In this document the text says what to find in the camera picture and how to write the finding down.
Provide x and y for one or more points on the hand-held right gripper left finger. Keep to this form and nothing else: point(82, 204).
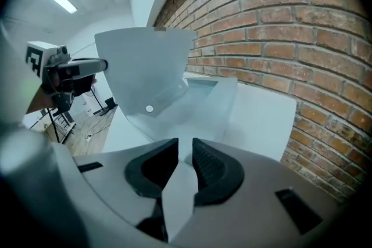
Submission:
point(116, 183)

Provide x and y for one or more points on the black metal stand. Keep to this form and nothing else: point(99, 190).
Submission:
point(65, 125)

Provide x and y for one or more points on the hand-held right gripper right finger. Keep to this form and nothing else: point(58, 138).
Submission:
point(255, 197)

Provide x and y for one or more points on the white sheet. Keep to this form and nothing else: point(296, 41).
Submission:
point(145, 72)

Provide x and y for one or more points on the black tripod stand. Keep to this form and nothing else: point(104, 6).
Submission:
point(103, 103)

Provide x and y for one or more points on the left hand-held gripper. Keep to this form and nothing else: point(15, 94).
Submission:
point(37, 55)

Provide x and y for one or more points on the white power strip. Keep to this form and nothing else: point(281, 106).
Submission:
point(88, 136)

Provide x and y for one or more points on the person's left hand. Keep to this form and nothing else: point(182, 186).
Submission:
point(53, 81)

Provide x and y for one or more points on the person's left forearm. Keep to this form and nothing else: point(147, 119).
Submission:
point(39, 101)

